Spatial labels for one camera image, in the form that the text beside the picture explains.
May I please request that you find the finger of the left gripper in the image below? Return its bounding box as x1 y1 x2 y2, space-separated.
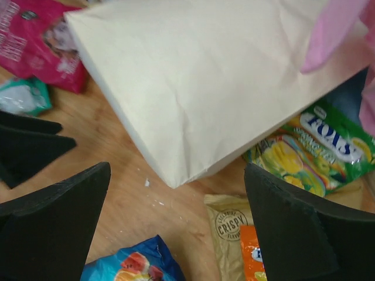
1 111 63 135
1 126 76 189

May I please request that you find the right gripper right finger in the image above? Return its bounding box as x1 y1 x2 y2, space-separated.
244 164 374 280

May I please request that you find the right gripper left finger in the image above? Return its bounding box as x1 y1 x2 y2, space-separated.
1 162 111 280

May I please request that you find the teal white snack packet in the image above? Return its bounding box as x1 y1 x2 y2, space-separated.
1 77 52 116

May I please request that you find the orange Fox's candy packet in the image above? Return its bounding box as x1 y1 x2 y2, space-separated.
240 225 267 281

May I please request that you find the tan salt vinegar chips bag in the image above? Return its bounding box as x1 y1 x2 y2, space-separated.
204 194 253 280

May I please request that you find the magenta crisps bag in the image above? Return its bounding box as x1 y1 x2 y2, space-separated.
1 1 88 93

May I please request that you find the green snack packet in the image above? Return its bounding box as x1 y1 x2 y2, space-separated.
243 101 374 197

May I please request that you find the blue candy packet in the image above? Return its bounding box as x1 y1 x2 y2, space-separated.
80 235 186 281

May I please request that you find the brown paper bag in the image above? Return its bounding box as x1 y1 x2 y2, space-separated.
64 1 371 188

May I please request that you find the blue cloth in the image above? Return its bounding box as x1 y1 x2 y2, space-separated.
323 68 368 126

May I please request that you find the pink t-shirt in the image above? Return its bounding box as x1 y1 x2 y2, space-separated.
301 0 374 136

